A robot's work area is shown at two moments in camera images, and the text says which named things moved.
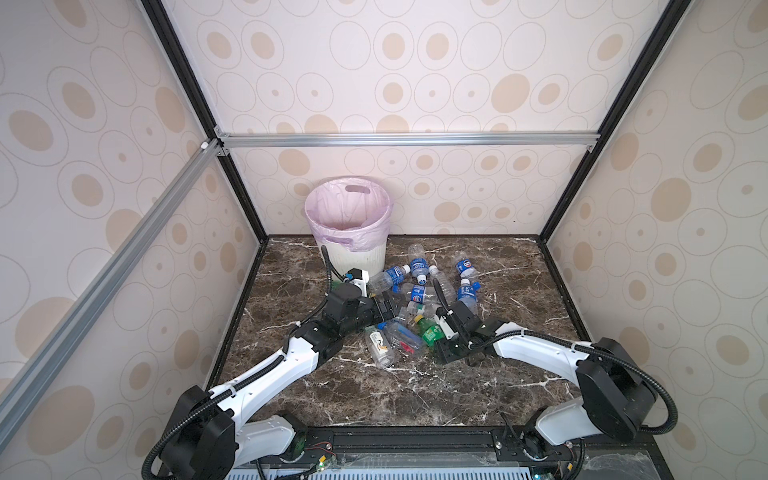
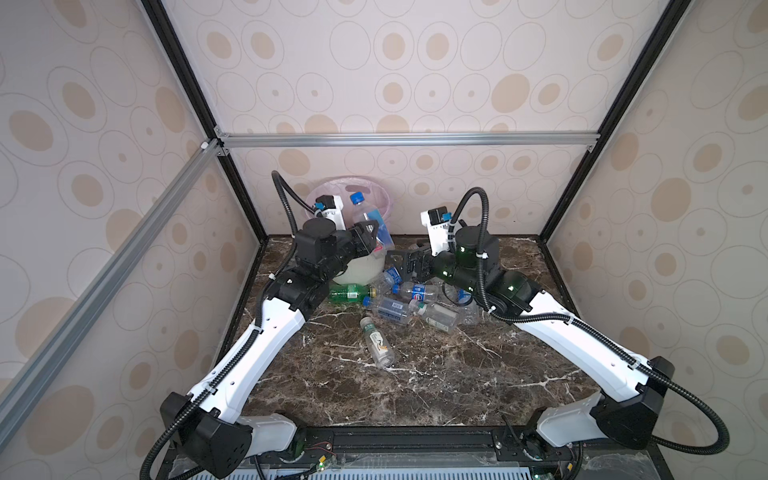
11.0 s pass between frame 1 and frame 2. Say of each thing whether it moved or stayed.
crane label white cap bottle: stayed
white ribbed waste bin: stayed
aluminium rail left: stayed
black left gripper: moved
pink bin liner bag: stayed
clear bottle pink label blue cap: moved
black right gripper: moved
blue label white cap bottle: stayed
